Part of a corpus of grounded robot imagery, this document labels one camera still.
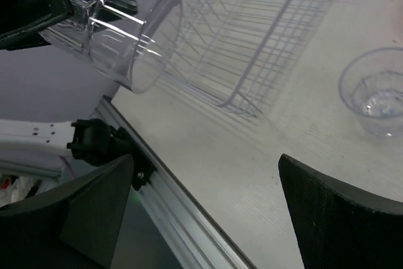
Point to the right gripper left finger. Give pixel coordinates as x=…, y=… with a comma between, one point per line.
x=74, y=225

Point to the aluminium front rail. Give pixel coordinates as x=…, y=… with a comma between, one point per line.
x=195, y=239

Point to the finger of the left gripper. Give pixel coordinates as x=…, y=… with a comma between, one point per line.
x=120, y=7
x=23, y=20

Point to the clear plastic dish rack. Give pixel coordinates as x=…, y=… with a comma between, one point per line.
x=234, y=53

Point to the clear glass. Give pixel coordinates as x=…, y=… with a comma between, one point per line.
x=131, y=50
x=370, y=86

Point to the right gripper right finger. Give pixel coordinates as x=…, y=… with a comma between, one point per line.
x=338, y=225

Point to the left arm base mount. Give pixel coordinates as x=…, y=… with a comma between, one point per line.
x=143, y=165

